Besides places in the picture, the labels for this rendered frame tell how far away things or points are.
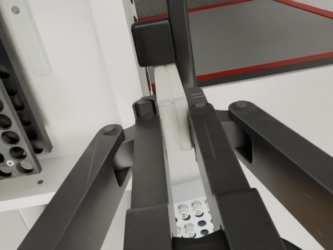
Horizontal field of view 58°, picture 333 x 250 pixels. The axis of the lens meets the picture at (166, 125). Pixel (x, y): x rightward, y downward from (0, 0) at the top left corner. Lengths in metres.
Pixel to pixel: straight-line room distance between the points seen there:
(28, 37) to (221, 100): 0.23
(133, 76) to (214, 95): 0.21
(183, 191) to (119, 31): 0.30
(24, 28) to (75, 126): 0.10
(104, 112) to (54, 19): 0.09
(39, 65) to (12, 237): 0.24
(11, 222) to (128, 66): 0.31
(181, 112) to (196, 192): 0.28
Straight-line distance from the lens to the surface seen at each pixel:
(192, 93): 0.17
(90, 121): 0.30
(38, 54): 0.28
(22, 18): 0.27
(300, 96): 0.42
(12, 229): 0.44
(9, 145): 0.26
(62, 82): 0.29
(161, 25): 0.19
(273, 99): 0.41
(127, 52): 0.18
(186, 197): 0.42
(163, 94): 0.16
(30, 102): 0.27
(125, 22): 0.18
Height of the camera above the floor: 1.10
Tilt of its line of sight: 61 degrees down
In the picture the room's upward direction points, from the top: 173 degrees clockwise
